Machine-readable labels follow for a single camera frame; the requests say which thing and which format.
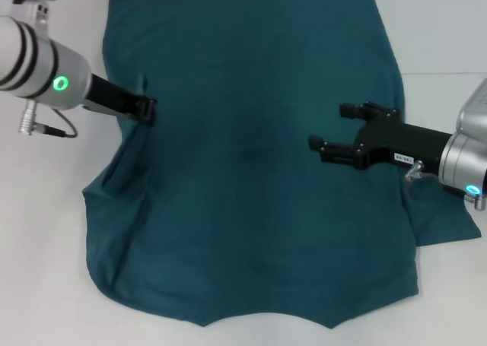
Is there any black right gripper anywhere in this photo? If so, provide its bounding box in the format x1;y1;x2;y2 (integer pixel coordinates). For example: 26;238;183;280
308;100;457;173

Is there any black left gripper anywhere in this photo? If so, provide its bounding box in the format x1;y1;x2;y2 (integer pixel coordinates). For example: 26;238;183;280
81;73;158;127

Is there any blue t-shirt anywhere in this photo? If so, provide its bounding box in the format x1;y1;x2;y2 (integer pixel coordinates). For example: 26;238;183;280
82;0;482;319

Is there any left arm cable with plug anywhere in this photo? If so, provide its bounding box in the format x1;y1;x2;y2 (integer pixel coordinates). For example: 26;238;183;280
18;100;80;139

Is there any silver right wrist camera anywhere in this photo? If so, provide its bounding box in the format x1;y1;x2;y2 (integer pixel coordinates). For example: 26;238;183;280
457;78;487;135

